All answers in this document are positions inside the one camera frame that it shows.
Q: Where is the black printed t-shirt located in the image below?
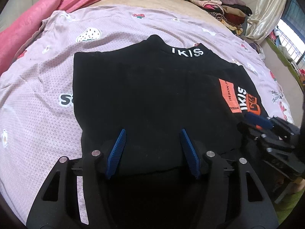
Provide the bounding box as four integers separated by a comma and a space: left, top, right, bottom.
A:
73, 35, 267, 228

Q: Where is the pile of folded clothes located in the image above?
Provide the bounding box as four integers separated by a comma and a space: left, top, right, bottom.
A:
188, 0, 252, 36

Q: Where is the lilac strawberry print bedsheet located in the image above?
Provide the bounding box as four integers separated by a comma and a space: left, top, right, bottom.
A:
1, 5, 293, 223

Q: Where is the window with grille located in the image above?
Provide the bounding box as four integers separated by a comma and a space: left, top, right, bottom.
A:
277, 0, 304, 70

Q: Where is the cream satin curtain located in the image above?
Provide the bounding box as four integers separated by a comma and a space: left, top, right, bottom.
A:
246, 0, 287, 44

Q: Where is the beige mattress cover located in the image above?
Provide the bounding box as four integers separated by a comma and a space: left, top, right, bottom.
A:
91, 0, 225, 28

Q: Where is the pink plush blanket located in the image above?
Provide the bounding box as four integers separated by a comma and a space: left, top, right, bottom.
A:
1, 0, 100, 73

